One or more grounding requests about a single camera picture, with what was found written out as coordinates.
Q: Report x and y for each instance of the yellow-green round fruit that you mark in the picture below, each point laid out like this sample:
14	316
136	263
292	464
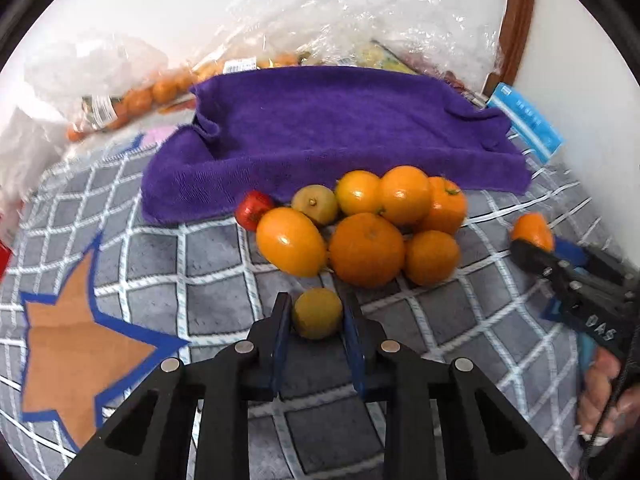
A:
317	202

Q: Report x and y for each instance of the brown wooden frame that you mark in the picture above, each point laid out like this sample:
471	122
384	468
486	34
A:
514	32

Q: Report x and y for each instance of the grey checkered blanket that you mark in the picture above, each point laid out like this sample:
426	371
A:
206	283

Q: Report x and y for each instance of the oval orange fruit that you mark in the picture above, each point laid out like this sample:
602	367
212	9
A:
290	241

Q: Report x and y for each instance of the medium orange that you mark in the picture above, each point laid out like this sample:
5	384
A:
406	195

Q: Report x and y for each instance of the clear crumpled plastic bag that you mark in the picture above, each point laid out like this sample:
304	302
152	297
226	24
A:
444	39

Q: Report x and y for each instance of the yellow-orange small orange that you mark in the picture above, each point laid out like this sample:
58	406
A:
358	191

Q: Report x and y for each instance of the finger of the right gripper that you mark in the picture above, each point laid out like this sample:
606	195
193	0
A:
571	252
537	261

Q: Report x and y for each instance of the small green lime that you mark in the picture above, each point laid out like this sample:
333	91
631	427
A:
317	313

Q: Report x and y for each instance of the white plastic bag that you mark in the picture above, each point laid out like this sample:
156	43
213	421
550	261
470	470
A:
28	148

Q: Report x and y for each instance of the red cherry tomato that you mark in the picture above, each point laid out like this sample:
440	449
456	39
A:
252	208

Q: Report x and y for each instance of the large round orange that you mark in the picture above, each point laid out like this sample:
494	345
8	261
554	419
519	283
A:
367	251

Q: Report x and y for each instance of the orange with green stem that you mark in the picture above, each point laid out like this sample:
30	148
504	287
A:
448	207

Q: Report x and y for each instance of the blue tissue pack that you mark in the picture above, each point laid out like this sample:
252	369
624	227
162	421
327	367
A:
529	124

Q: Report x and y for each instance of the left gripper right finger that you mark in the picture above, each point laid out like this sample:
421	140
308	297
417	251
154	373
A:
384	370

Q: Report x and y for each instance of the right hand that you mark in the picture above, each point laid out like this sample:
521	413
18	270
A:
599	377

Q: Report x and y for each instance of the red box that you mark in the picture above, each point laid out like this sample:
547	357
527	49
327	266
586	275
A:
5	257

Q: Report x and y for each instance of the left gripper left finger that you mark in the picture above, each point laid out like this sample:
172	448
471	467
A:
249	371

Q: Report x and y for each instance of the bagged mandarins plastic bag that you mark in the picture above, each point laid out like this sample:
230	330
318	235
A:
108	88

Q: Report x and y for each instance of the purple towel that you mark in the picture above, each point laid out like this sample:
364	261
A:
275	131

